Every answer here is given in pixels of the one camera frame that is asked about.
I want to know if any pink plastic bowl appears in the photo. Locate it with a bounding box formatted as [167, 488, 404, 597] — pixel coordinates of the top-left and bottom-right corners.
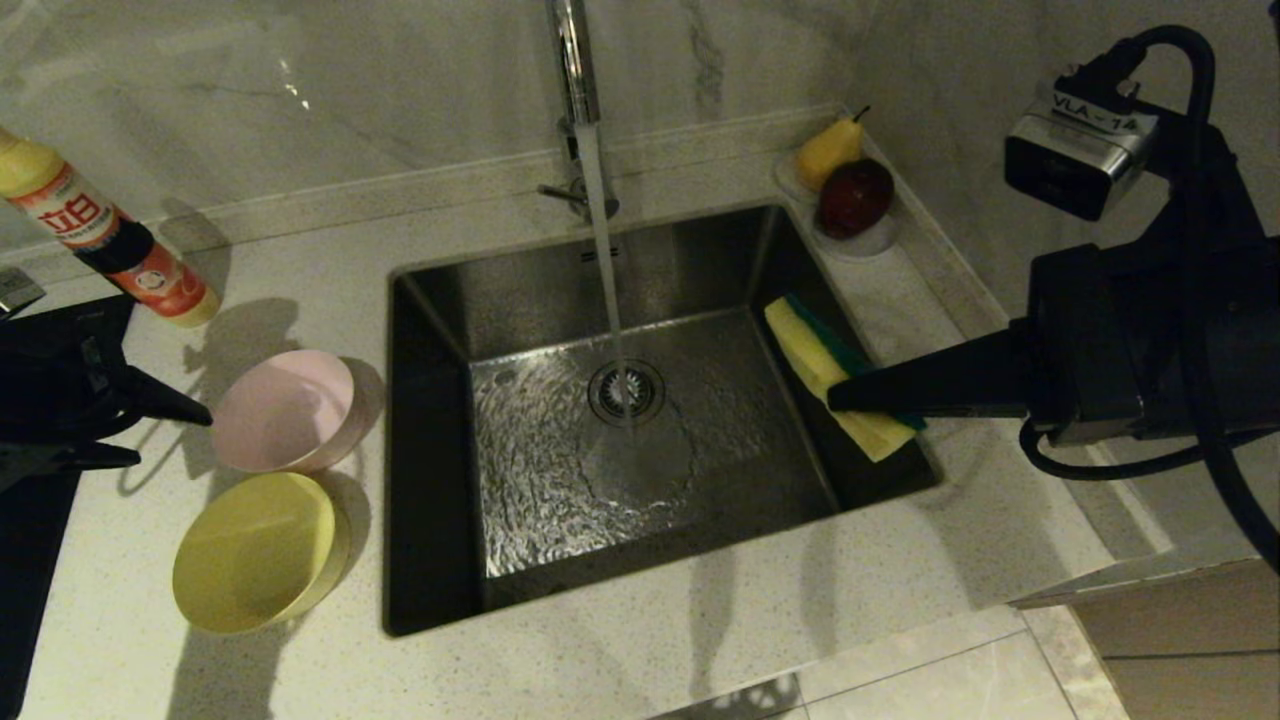
[210, 349, 363, 475]

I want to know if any green and yellow sponge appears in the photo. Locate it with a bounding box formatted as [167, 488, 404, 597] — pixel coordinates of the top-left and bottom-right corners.
[765, 293, 928, 464]

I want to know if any orange dish soap bottle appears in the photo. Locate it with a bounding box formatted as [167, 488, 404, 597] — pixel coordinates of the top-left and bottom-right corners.
[0, 125, 223, 329]

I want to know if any yellow plastic bowl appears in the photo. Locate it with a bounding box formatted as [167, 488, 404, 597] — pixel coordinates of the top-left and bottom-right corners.
[172, 472, 351, 637]

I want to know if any chrome faucet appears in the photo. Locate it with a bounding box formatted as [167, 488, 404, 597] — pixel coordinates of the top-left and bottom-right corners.
[538, 0, 622, 225]

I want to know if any stainless steel sink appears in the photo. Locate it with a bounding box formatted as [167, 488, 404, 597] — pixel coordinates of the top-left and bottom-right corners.
[383, 203, 944, 638]

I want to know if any round metal sink drain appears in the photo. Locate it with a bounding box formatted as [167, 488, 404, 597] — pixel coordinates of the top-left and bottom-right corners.
[587, 358, 667, 429]

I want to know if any black induction cooktop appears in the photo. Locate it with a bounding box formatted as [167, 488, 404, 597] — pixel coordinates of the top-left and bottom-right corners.
[0, 294, 139, 720]

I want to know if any small white dish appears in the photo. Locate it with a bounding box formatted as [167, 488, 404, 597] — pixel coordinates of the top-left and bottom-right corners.
[773, 150, 898, 262]

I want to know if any dark red apple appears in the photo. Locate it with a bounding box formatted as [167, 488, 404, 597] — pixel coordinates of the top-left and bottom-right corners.
[814, 158, 894, 241]

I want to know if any yellow pear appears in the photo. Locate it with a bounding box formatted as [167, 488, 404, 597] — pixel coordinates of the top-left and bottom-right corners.
[795, 105, 870, 193]

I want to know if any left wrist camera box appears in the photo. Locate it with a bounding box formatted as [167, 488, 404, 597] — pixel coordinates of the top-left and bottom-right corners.
[0, 266, 48, 321]

